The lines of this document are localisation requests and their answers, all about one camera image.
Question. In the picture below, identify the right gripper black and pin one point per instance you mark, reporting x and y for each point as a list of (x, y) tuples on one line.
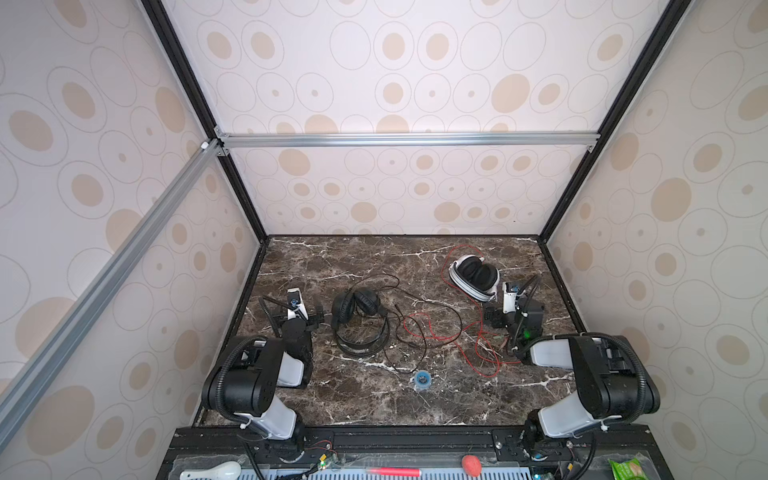
[(519, 309)]

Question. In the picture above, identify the black headphones blue headband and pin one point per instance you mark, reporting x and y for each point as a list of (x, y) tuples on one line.
[(359, 304)]

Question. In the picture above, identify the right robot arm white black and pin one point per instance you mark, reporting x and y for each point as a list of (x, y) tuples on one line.
[(613, 386)]

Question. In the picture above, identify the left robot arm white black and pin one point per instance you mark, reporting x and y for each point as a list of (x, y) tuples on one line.
[(242, 385)]

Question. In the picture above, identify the white headphones black pads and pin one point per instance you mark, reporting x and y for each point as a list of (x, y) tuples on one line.
[(476, 278)]

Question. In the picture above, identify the blue tape roll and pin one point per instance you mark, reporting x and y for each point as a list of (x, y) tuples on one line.
[(421, 380)]

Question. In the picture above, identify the red ball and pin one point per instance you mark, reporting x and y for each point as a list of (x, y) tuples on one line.
[(471, 466)]

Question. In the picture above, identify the pink red pen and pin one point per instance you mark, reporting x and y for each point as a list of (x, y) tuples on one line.
[(395, 472)]

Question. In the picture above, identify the green snack packet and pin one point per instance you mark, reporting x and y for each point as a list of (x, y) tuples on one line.
[(628, 470)]

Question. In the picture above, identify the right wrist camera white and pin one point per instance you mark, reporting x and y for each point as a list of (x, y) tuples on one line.
[(510, 293)]

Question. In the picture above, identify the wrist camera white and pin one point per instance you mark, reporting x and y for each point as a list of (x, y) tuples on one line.
[(510, 293), (296, 307)]

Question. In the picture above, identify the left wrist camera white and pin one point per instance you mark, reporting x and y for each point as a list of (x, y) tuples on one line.
[(296, 307)]

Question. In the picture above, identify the white plastic handle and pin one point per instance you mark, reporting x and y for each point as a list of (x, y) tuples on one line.
[(230, 470)]

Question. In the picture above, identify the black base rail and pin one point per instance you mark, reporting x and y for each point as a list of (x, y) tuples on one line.
[(347, 452)]

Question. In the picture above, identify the horizontal aluminium rail back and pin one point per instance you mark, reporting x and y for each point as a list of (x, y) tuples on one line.
[(440, 139)]

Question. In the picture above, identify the diagonal aluminium rail left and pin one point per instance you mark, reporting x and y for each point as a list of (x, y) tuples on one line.
[(41, 370)]

